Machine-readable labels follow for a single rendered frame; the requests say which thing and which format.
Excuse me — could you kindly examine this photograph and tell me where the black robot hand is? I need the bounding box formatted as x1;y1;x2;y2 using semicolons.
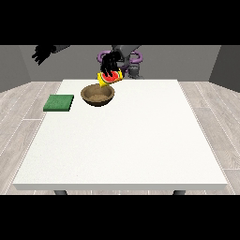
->
31;45;57;67
99;51;123;79

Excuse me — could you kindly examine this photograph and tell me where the brown wooden bowl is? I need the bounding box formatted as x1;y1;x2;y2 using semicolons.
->
80;83;116;108

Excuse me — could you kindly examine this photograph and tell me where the green square pad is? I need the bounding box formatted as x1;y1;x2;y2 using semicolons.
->
42;94;75;113

